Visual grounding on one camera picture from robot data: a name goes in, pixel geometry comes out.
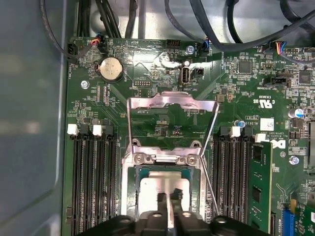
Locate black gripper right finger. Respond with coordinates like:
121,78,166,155
172,189,271,236

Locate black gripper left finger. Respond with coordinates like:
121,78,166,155
81,193,169,236

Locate silver CPU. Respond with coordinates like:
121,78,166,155
135,166,200,217

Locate metal locking lever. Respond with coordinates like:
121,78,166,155
201,154,221,215

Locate metal socket cover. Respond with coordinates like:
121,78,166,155
126,91,220,164

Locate CPU socket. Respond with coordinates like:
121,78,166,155
122,140,210,218

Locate black RAM slot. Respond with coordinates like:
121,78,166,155
102,120,119,218
211,126,228,218
66,123,85,236
233,127,253,224
80,123,96,234
92,124,108,222
222,125,241,221

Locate green RAM stick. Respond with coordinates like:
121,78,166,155
248,133,274,234

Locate blue expansion slot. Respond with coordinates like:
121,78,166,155
282,207,295,236

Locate green motherboard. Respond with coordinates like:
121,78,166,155
63,36,315,236

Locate internal USB port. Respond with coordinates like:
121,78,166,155
181,65,191,86

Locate silver coin battery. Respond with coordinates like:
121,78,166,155
98,57,125,83

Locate black PC case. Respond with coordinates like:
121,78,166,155
0,0,315,236

